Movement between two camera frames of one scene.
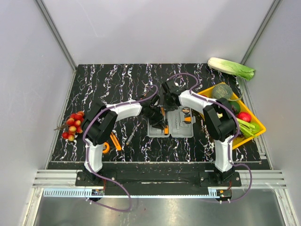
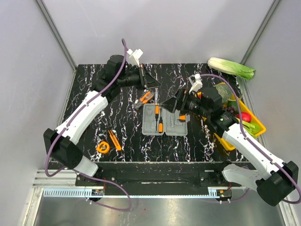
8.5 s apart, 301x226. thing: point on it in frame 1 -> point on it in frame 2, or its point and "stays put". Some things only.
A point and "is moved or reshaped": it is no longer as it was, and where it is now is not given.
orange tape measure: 107,147 stays put
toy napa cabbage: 231,68 stays put
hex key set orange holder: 187,118 -> 182,117
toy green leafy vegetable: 249,129 stays put
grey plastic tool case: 180,125 is moved or reshaped
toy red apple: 244,116 stays put
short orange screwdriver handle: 166,130 is moved or reshaped
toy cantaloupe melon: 221,91 stays put
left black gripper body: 154,116 -> 137,78
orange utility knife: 114,139 stays put
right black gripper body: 168,105 -> 190,103
